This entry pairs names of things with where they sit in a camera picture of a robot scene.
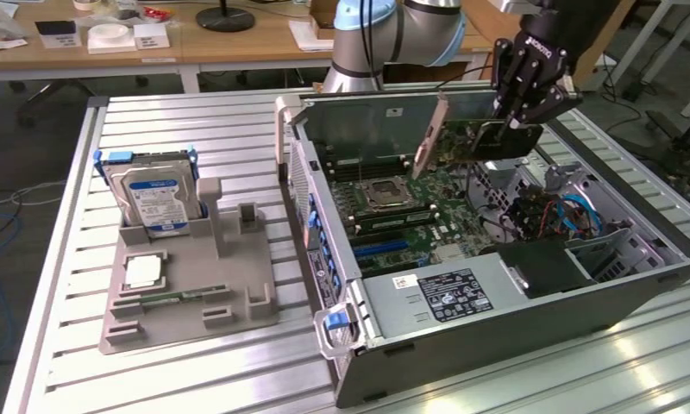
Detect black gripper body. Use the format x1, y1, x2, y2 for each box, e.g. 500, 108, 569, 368
511, 0, 637, 103

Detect graphics card with metal bracket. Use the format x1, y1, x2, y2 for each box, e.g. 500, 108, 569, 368
412, 90, 545, 180

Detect wooden cabinet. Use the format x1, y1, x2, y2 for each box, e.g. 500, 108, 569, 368
465, 0, 637, 98

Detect silver metal drive cage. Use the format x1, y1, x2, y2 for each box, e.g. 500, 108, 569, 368
468, 120, 583, 208

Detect green motherboard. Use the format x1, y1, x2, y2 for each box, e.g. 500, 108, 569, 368
321, 153, 505, 277

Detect CPU socket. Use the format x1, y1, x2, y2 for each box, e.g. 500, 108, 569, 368
363, 177, 417, 213

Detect white stacked papers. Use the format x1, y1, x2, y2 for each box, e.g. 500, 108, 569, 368
289, 19, 336, 52

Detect brown cardboard box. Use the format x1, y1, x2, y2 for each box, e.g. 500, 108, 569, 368
309, 0, 340, 29

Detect installed black RAM sticks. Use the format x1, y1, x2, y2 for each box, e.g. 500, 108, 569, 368
349, 206, 440, 236

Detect blue expansion slot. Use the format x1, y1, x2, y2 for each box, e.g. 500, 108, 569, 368
353, 240, 409, 258

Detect wooden desk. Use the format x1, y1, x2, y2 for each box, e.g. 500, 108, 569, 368
0, 0, 496, 83

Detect black round lamp base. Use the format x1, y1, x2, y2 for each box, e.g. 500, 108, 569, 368
195, 0, 257, 33

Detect grey power supply unit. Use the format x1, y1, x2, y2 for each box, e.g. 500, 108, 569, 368
360, 252, 531, 340

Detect black open PC case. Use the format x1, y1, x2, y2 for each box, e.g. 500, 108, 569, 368
273, 84, 690, 410

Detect white labelled box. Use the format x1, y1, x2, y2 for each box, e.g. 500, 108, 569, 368
132, 23, 172, 51

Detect hard disk in blue caddy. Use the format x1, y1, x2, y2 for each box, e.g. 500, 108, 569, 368
94, 146, 203, 239

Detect white tape roll on box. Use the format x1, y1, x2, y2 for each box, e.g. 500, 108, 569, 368
87, 23, 139, 55

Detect grey parts rack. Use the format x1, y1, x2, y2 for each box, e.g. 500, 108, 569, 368
98, 176, 283, 356

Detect silver CPU chip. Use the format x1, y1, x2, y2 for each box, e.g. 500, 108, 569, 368
124, 257, 164, 287

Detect green RAM stick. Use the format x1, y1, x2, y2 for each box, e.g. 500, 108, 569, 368
138, 289, 220, 304

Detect white box with black top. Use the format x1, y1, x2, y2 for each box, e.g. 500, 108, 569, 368
34, 20, 83, 49

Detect black chair base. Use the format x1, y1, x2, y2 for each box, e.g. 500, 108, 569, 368
8, 72, 151, 129

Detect black cable behind case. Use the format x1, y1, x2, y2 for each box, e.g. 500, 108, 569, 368
436, 65, 496, 85

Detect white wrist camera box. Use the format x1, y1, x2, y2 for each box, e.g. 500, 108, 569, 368
491, 0, 545, 15

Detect white desk frame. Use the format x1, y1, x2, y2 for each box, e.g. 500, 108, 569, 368
607, 0, 690, 117

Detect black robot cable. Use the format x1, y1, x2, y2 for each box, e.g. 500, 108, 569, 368
356, 0, 383, 92

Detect blue wire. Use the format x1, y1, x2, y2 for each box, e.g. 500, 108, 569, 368
555, 193, 605, 239

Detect red wire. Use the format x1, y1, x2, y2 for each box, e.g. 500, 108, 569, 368
537, 201, 560, 234

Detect black plastic air duct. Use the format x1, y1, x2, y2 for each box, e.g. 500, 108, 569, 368
497, 236, 600, 301

